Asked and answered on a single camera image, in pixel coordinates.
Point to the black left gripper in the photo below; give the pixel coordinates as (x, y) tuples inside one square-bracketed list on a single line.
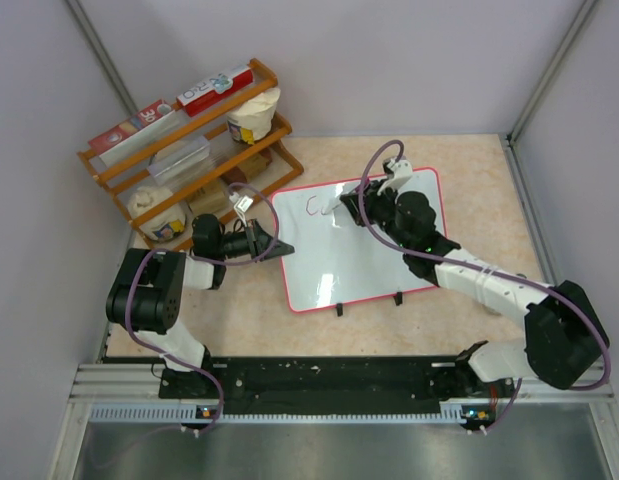
[(258, 240)]

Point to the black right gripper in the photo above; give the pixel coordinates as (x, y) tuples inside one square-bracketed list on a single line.
[(371, 199)]

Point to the magenta-capped whiteboard marker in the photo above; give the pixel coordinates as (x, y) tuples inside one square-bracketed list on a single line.
[(330, 206)]

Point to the pink-framed whiteboard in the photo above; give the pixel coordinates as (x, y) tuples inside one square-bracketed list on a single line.
[(335, 261)]

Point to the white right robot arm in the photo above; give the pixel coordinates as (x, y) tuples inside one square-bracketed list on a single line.
[(562, 335)]

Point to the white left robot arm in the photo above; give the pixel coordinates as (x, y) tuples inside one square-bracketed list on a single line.
[(146, 295)]

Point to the brown cardboard box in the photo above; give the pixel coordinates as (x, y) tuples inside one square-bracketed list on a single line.
[(208, 199)]

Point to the dark brown small box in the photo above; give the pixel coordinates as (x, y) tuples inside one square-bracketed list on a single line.
[(248, 170)]

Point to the orange wooden shelf rack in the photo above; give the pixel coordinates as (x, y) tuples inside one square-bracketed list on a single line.
[(159, 215)]

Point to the silver foil box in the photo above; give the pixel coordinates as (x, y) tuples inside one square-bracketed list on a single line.
[(174, 161)]

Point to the white bag upper shelf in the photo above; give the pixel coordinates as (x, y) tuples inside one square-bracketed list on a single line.
[(252, 121)]

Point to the red white foil box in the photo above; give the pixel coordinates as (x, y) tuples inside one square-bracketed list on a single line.
[(210, 91)]

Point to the red grey wrap box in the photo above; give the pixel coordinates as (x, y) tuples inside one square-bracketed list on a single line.
[(135, 133)]

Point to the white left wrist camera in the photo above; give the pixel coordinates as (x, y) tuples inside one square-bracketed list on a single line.
[(241, 204)]

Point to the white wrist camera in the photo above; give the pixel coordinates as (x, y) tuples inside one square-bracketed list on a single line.
[(398, 172), (241, 204)]

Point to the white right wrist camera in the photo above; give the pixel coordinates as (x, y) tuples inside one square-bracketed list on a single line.
[(398, 172)]

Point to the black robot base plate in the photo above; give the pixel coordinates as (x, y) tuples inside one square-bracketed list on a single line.
[(376, 384)]

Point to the grey slotted cable duct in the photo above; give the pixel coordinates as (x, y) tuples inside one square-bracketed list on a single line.
[(199, 414)]

